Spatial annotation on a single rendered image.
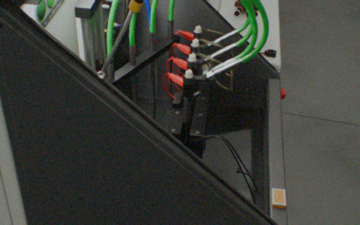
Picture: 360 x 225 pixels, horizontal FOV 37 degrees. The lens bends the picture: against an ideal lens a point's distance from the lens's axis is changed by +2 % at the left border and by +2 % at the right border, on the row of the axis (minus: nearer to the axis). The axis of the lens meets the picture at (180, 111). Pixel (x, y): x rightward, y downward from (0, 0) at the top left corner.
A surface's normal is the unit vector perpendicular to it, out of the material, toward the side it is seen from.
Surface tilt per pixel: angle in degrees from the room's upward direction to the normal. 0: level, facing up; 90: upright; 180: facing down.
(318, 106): 0
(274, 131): 0
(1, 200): 90
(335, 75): 0
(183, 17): 90
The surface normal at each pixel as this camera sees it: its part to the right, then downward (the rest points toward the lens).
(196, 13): -0.12, 0.58
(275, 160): 0.02, -0.80
